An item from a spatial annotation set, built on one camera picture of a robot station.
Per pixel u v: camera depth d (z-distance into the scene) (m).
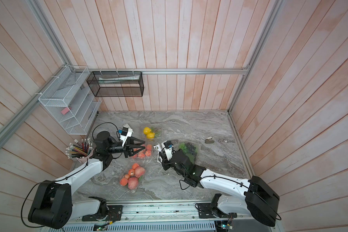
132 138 0.73
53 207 0.41
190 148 0.91
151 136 1.01
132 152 0.69
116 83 1.07
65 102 0.69
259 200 0.41
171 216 0.73
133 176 0.82
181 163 0.56
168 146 0.65
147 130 1.01
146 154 0.92
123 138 0.67
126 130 0.66
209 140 1.01
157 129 1.03
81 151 0.85
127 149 0.67
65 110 0.82
